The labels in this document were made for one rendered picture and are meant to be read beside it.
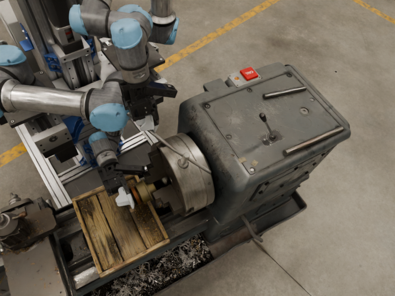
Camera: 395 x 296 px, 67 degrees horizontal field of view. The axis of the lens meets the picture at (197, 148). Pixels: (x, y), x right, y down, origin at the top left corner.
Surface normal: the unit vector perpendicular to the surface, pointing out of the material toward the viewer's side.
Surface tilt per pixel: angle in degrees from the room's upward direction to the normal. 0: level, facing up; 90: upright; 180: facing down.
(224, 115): 0
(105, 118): 90
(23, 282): 0
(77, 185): 0
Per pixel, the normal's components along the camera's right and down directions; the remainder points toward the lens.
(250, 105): 0.10, -0.52
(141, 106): 0.51, 0.59
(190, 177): 0.34, -0.04
